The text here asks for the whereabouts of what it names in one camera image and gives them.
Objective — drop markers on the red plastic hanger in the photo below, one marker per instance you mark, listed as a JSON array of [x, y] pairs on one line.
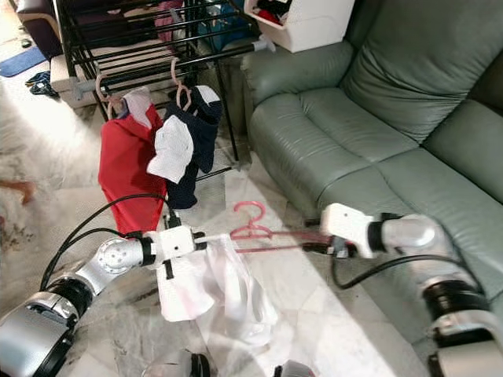
[[251, 232]]

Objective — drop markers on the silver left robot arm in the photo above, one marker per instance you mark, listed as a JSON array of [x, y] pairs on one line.
[[39, 345]]

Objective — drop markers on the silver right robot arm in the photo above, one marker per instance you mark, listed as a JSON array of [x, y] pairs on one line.
[[413, 234]]

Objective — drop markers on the red garment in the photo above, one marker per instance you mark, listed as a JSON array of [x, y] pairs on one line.
[[130, 173]]

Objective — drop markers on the grey-green leather sofa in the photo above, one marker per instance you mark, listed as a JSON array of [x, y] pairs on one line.
[[361, 141]]

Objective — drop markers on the navy and white garment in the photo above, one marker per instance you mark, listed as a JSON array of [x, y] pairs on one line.
[[204, 133]]

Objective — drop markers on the dark robot right leg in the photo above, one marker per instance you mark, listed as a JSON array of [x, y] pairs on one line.
[[295, 371]]

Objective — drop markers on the black metal drying rack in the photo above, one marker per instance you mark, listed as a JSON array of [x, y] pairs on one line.
[[236, 52]]

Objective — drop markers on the beige ottoman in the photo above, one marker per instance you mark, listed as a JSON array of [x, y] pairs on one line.
[[63, 78]]

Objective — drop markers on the white lidded storage bin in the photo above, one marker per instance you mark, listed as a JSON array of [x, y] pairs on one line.
[[314, 27]]

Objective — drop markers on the dark blue cloth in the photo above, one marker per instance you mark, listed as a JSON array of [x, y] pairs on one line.
[[42, 85]]

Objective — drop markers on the pink garment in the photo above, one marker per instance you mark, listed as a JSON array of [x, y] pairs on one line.
[[170, 20]]

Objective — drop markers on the blue bag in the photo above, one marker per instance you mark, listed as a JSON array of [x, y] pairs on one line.
[[220, 17]]

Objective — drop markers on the red cloth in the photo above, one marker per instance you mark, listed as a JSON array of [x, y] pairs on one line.
[[269, 15]]

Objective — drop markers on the blue floor mat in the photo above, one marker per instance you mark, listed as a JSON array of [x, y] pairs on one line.
[[20, 61]]

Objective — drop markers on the dark purple armchair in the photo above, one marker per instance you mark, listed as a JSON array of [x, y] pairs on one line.
[[39, 12]]

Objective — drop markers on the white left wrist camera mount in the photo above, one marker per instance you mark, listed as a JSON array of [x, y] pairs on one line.
[[179, 243]]

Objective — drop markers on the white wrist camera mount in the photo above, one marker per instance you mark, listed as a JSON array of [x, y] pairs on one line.
[[350, 224], [179, 243]]

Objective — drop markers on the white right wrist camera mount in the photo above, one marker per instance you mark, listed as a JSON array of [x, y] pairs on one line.
[[350, 224]]

